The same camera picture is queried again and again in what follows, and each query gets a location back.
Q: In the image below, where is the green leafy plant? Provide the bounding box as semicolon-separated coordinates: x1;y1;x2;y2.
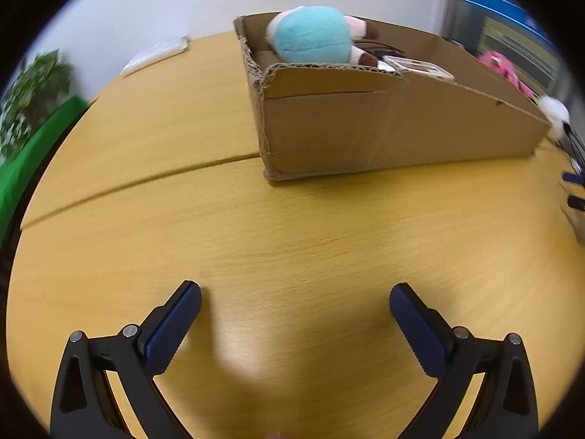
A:
0;50;74;161

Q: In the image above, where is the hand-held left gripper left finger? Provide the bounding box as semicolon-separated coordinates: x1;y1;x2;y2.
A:
50;280;203;439

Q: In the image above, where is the blue pink green plush toy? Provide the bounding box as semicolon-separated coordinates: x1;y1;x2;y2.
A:
266;5;381;67

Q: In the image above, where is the cardboard box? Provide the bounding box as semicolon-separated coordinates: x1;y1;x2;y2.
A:
233;11;553;183

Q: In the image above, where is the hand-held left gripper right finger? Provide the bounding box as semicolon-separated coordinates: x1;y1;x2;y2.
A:
389;284;540;439

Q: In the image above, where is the white clear phone case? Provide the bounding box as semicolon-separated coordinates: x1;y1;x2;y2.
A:
379;55;455;82

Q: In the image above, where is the white fluffy pompom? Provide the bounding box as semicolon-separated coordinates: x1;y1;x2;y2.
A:
538;96;572;142

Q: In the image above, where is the white padded envelope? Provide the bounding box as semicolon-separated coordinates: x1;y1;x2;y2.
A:
121;35;190;78

